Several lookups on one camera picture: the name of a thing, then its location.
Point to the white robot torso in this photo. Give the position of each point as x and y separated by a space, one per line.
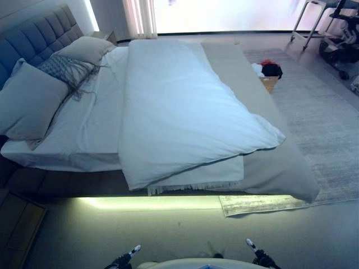
182 264

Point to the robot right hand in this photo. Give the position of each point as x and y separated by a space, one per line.
262 259

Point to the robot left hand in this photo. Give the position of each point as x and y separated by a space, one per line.
124 259

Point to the white cloth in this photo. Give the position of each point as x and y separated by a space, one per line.
257 70

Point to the grey tufted headboard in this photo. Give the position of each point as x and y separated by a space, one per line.
33 36

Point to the wooden laundry basket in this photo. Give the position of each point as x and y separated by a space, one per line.
270 83

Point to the beige bed pillow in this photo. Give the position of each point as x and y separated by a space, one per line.
28 103
84 47

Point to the brown upholstered bed frame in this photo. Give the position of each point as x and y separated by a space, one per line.
70 182

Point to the grey fringed decorative cushion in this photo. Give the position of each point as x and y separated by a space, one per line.
64 68

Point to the red cloth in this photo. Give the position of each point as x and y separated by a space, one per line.
268 62

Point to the white duvet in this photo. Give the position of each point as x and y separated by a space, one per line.
182 106

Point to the metal frame cart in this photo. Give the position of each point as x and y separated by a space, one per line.
299 21

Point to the wooden nightstand with drawers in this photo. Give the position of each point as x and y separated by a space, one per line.
19 224

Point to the grey patterned rug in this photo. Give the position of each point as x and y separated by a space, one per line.
322 140

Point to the light sheer curtain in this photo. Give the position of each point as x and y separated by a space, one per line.
140 16

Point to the black cloth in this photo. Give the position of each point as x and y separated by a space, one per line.
272 70

